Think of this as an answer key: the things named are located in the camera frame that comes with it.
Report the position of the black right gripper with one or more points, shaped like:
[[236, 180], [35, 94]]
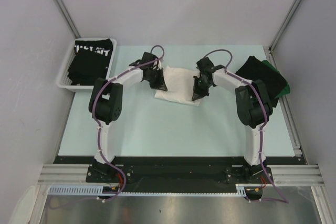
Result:
[[197, 93]]

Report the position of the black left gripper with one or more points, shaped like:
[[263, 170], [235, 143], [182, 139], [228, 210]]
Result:
[[160, 85]]

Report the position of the white floral print t-shirt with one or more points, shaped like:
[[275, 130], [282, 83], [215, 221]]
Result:
[[179, 82]]

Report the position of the white plastic laundry basket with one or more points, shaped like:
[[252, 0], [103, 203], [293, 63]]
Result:
[[63, 81]]

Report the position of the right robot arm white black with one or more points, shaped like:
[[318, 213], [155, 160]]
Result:
[[253, 110]]

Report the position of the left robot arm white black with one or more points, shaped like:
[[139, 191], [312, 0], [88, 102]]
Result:
[[106, 99]]

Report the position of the folded black t-shirt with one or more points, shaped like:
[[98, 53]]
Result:
[[254, 69]]

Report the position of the black t-shirt white lettering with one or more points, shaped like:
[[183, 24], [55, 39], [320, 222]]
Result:
[[91, 61]]

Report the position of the folded green t-shirt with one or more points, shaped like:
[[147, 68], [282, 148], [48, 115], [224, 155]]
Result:
[[277, 85]]

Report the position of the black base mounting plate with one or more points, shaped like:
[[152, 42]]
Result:
[[170, 174]]

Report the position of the light blue cable duct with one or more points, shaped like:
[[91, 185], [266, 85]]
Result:
[[93, 190]]

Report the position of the left rear aluminium post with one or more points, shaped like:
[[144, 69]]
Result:
[[67, 17]]

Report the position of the aluminium post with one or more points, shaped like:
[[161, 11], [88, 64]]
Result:
[[67, 17], [285, 24]]

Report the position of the aluminium front frame rail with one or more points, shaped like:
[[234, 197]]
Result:
[[283, 175]]

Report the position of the right rear aluminium post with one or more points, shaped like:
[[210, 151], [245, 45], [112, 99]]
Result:
[[285, 24]]

